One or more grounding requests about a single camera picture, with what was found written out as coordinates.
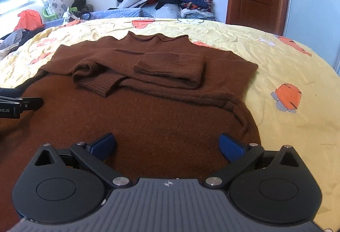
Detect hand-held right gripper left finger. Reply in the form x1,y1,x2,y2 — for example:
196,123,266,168
33,132,132,189

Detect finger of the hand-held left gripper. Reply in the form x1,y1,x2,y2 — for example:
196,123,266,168
0,87,24,100
0,97,44,115

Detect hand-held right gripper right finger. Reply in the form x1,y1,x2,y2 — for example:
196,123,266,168
203,133,305,189

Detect brown knit sweater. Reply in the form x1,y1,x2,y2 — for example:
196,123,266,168
0,31,262,225

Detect dark crumpled clothes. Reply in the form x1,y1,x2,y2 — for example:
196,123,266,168
0,28,46,60

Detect yellow printed bedsheet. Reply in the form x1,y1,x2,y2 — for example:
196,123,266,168
0,17,340,232

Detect orange plastic bag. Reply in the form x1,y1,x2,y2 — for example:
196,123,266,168
13,9,44,32

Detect green plastic chair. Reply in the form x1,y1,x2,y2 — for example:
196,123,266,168
43,7,64,23

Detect white cloth scrap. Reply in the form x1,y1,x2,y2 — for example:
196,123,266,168
63,7,81,26

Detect floral pillow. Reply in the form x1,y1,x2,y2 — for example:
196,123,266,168
42,0,67,19

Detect black bag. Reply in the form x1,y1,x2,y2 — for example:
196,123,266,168
70,0,93,15

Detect blue quilted blanket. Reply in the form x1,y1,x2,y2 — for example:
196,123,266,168
44,7,150,29

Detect white sliding wardrobe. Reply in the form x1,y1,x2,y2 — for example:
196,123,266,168
283,0,340,76

